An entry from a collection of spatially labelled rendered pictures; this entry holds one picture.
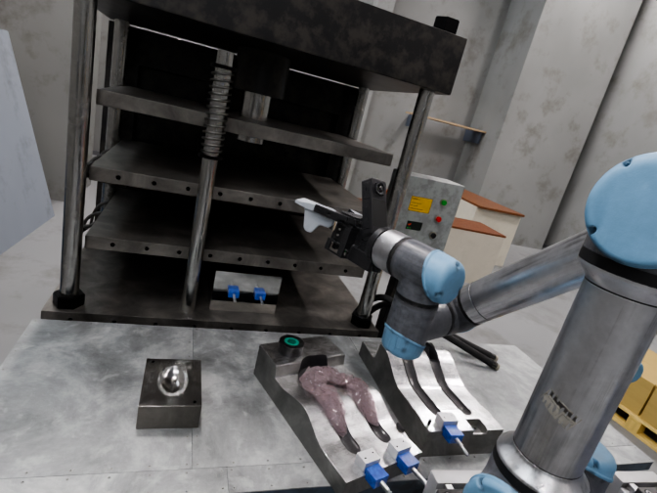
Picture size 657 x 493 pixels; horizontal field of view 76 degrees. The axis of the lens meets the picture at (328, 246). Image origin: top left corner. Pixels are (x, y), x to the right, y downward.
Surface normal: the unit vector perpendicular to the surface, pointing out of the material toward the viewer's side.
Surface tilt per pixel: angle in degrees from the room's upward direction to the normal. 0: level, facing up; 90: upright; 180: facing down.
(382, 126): 90
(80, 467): 0
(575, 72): 90
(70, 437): 0
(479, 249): 90
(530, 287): 104
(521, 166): 90
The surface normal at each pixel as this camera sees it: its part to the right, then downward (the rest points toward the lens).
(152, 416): 0.28, 0.35
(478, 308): -0.60, 0.36
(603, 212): -0.73, -0.11
